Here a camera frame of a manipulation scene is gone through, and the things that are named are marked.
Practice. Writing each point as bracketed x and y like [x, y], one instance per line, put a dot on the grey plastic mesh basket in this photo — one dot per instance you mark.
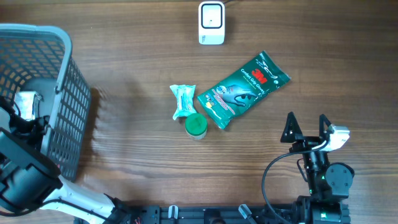
[39, 59]

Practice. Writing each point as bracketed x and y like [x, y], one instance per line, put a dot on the light blue packet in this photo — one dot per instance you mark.
[184, 95]

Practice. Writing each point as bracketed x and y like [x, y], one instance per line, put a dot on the green 3M gloves packet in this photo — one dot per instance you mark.
[244, 88]

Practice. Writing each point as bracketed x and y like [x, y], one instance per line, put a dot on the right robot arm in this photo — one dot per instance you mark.
[328, 183]

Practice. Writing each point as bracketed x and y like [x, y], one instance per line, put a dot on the green lid jar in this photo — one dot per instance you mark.
[196, 126]

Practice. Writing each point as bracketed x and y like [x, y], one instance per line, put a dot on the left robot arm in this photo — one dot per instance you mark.
[31, 181]

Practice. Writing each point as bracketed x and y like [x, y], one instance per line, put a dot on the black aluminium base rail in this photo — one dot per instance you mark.
[279, 213]

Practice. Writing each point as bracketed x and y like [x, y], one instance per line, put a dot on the white barcode scanner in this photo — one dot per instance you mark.
[211, 23]

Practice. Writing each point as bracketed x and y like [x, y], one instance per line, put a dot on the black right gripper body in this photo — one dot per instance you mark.
[306, 142]

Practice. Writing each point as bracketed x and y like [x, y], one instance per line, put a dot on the white small box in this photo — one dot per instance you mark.
[27, 104]

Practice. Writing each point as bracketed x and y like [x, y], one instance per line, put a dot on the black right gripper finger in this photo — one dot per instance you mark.
[324, 124]
[292, 132]

